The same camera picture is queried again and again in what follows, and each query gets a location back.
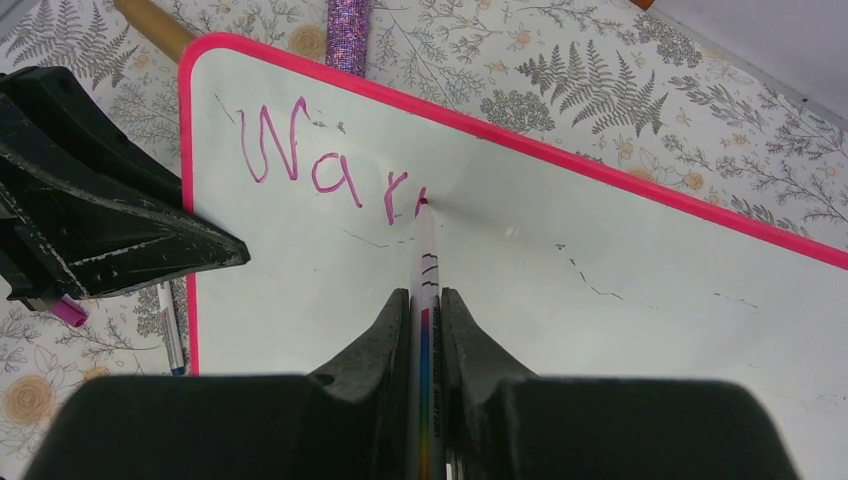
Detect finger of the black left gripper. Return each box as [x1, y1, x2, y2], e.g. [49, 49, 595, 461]
[1, 66, 250, 311]

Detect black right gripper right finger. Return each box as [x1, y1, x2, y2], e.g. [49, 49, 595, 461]
[441, 288, 536, 479]

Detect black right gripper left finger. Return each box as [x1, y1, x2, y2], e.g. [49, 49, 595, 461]
[308, 288, 411, 479]

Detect magenta marker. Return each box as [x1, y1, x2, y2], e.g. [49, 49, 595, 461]
[407, 197, 446, 479]

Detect magenta marker cap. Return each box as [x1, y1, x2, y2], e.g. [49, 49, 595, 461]
[49, 297, 88, 328]

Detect pink framed whiteboard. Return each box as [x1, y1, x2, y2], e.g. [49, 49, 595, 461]
[178, 33, 847, 479]

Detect blue capped marker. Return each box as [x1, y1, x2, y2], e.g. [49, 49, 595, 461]
[157, 282, 186, 376]

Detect brown wooden toy microphone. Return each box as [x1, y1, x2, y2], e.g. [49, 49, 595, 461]
[113, 0, 195, 63]

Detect purple patterned toy microphone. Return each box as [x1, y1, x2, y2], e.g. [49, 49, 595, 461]
[325, 0, 371, 77]

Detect floral patterned table mat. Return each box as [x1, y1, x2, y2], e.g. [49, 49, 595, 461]
[1, 1, 847, 479]

